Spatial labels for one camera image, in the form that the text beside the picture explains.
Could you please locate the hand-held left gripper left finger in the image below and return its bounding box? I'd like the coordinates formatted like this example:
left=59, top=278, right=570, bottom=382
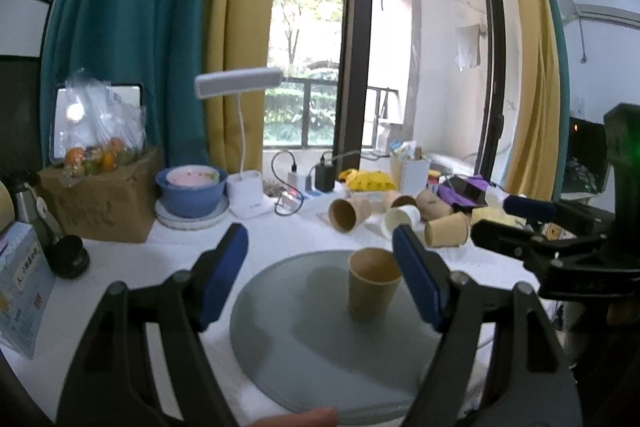
left=56, top=223, right=249, bottom=427

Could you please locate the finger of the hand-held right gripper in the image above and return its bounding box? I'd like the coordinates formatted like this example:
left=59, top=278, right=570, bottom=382
left=502, top=195, right=608, bottom=234
left=470, top=218, right=563, bottom=275

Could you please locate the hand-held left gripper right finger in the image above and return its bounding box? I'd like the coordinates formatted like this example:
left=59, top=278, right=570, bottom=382
left=392, top=224, right=584, bottom=427

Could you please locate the brown paper cup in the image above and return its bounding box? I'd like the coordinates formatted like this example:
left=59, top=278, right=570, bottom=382
left=347, top=248, right=404, bottom=321
left=328, top=197, right=374, bottom=235
left=424, top=212, right=471, bottom=249
left=416, top=190, right=453, bottom=221
left=382, top=190, right=418, bottom=212

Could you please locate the white paper cup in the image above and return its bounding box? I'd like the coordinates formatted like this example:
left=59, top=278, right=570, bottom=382
left=383, top=205, right=420, bottom=239

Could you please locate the person's left hand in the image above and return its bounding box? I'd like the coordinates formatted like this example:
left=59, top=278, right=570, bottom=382
left=248, top=407, right=339, bottom=427

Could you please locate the purple cloth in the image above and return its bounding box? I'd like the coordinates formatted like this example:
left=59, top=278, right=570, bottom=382
left=438, top=175, right=495, bottom=208

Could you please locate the pale blue plate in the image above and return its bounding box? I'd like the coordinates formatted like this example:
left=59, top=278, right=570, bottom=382
left=154, top=194, right=231, bottom=230

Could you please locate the black monitor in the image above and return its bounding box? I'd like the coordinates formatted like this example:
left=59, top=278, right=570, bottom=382
left=568, top=117, right=612, bottom=195

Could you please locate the blue bowl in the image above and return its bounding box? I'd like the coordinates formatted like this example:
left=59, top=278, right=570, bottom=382
left=155, top=166, right=227, bottom=219

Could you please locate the pink bowl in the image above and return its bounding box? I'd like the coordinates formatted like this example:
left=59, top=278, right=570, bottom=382
left=166, top=167, right=221, bottom=188

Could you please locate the white square container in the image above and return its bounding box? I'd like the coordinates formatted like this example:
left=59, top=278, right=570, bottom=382
left=389, top=141, right=431, bottom=198

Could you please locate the round glass turntable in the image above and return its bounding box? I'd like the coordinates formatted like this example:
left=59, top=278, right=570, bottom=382
left=229, top=249, right=496, bottom=425

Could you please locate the yellow bag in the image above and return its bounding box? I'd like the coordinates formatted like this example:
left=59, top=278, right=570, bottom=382
left=338, top=169, right=397, bottom=194

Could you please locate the white power strip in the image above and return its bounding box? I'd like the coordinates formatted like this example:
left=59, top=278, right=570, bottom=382
left=274, top=188, right=351, bottom=217

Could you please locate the white charger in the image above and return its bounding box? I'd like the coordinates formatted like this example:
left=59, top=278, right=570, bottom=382
left=288, top=163, right=314, bottom=194

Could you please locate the black charger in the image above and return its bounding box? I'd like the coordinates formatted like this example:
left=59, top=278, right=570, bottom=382
left=314, top=152, right=337, bottom=194

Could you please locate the white desk lamp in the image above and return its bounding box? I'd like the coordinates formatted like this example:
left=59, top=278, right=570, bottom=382
left=194, top=67, right=284, bottom=219

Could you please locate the cardboard box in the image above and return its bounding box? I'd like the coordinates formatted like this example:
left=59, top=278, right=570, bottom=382
left=37, top=146, right=166, bottom=244

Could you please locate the yellow curtain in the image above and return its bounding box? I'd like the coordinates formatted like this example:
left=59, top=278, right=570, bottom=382
left=202, top=0, right=292, bottom=175
left=489, top=0, right=562, bottom=202

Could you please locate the black round lid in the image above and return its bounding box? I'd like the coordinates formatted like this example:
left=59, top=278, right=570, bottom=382
left=46, top=234, right=91, bottom=280

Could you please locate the white hanging towel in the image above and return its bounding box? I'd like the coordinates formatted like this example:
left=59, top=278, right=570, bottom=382
left=455, top=25, right=484, bottom=71

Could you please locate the balcony railing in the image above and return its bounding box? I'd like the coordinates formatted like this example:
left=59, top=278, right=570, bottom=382
left=263, top=76, right=342, bottom=148

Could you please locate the white folding rack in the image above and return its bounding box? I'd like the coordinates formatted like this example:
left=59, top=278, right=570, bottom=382
left=366, top=86, right=404, bottom=126

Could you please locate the plastic bag of fruit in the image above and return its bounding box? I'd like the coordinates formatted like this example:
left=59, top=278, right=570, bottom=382
left=63, top=68, right=148, bottom=180

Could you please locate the blue and white carton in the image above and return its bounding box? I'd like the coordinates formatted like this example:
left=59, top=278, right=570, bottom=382
left=0, top=222, right=57, bottom=361

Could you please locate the white air conditioner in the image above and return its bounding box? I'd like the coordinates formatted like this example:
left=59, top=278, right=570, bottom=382
left=556, top=0, right=640, bottom=28

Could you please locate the black thermos flask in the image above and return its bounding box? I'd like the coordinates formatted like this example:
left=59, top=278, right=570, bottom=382
left=1, top=173, right=51, bottom=250

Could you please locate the teal curtain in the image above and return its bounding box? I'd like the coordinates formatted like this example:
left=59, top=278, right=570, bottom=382
left=39, top=0, right=240, bottom=170

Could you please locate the dark window frame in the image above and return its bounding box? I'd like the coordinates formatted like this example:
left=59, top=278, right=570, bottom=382
left=332, top=0, right=381, bottom=172

